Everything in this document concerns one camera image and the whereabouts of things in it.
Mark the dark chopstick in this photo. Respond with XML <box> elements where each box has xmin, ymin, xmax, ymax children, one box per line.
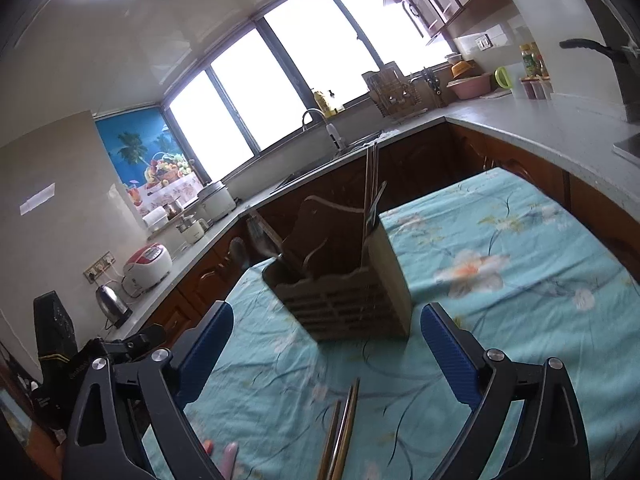
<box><xmin>246</xmin><ymin>208</ymin><xmax>282</xmax><ymax>258</ymax></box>

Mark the person's left hand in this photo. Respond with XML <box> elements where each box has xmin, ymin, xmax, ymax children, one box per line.
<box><xmin>202</xmin><ymin>439</ymin><xmax>240</xmax><ymax>480</ymax></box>

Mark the steel electric kettle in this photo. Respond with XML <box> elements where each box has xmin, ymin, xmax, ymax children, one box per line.
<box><xmin>96</xmin><ymin>285</ymin><xmax>132</xmax><ymax>328</ymax></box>

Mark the white red rice cooker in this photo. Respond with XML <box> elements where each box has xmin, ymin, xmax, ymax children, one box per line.
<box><xmin>122</xmin><ymin>243</ymin><xmax>172</xmax><ymax>297</ymax></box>

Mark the floral teal tablecloth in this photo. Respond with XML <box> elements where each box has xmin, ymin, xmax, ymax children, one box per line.
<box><xmin>186</xmin><ymin>169</ymin><xmax>639</xmax><ymax>479</ymax></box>

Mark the red patterned chopstick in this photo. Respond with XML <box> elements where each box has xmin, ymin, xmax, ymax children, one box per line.
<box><xmin>329</xmin><ymin>377</ymin><xmax>360</xmax><ymax>480</ymax></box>
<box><xmin>316</xmin><ymin>400</ymin><xmax>342</xmax><ymax>480</ymax></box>

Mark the white electric pot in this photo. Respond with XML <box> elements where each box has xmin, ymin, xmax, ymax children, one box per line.
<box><xmin>196</xmin><ymin>181</ymin><xmax>236</xmax><ymax>222</ymax></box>

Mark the wooden utensil holder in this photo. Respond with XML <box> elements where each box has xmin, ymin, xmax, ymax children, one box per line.
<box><xmin>262</xmin><ymin>195</ymin><xmax>412</xmax><ymax>342</ymax></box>

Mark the tropical fruit poster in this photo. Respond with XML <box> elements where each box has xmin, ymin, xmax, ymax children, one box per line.
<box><xmin>96</xmin><ymin>107</ymin><xmax>203</xmax><ymax>217</ymax></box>

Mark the chrome sink faucet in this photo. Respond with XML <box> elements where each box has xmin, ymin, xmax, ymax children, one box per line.
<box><xmin>302</xmin><ymin>107</ymin><xmax>347</xmax><ymax>153</ymax></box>

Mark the yellow bottle on windowsill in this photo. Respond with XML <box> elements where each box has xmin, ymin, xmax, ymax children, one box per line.
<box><xmin>312</xmin><ymin>90</ymin><xmax>333</xmax><ymax>117</ymax></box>

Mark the condiment bottles rack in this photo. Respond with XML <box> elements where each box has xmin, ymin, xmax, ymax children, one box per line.
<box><xmin>520</xmin><ymin>42</ymin><xmax>553</xmax><ymax>100</ymax></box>

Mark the pink wash basin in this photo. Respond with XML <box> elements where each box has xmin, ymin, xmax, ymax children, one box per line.
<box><xmin>447</xmin><ymin>73</ymin><xmax>492</xmax><ymax>100</ymax></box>

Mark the green cup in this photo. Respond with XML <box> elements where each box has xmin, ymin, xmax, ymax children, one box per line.
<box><xmin>494</xmin><ymin>66</ymin><xmax>513</xmax><ymax>90</ymax></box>

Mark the wire dish rack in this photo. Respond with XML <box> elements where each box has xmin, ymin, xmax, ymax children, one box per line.
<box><xmin>362</xmin><ymin>61</ymin><xmax>426</xmax><ymax>119</ymax></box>

